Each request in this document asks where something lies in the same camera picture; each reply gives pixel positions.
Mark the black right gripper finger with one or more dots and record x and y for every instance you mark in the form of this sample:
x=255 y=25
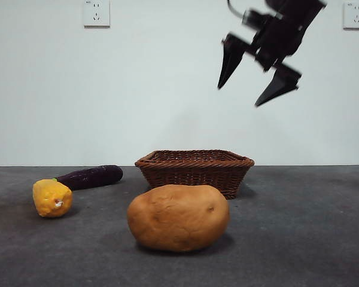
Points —
x=282 y=83
x=230 y=59

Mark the brown woven wicker basket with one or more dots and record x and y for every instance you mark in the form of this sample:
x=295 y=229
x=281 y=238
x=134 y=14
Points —
x=197 y=176

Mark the brown potato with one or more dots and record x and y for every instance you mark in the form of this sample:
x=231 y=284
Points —
x=177 y=218

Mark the purple eggplant with green stem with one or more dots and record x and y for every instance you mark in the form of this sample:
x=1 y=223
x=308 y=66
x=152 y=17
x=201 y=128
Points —
x=92 y=177

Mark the yellow corn cob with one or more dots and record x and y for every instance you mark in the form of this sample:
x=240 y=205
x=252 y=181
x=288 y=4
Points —
x=49 y=198

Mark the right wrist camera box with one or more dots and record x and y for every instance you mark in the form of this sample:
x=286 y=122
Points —
x=251 y=18

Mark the white wall socket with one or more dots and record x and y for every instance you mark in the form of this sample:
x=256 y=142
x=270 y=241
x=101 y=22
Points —
x=97 y=14
x=356 y=16

